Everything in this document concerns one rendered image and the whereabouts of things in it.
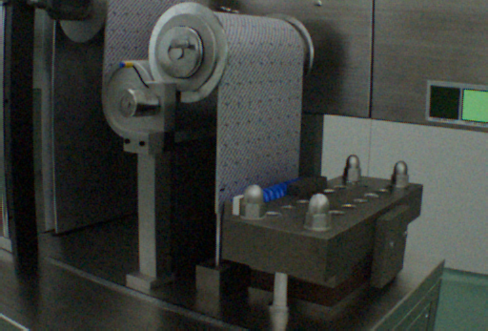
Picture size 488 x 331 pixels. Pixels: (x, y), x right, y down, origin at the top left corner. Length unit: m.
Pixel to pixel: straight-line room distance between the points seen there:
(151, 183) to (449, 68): 0.53
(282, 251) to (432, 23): 0.49
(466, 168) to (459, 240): 0.43
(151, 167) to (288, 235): 0.24
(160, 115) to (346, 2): 0.43
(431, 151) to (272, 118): 2.59
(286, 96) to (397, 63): 0.21
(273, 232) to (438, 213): 2.81
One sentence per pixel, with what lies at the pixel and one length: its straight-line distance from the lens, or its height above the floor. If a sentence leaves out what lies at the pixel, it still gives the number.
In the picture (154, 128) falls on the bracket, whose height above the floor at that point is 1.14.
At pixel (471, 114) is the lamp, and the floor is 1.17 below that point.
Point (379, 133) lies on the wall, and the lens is 3.63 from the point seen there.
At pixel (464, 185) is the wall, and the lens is 3.50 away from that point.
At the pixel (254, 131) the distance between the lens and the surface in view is 0.95.
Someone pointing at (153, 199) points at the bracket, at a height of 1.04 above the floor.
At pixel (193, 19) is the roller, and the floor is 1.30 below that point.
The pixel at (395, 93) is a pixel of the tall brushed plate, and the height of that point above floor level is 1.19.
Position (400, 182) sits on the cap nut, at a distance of 1.09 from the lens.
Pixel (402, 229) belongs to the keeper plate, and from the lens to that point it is 0.98.
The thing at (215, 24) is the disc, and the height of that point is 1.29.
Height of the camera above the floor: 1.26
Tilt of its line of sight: 9 degrees down
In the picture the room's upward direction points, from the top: 2 degrees clockwise
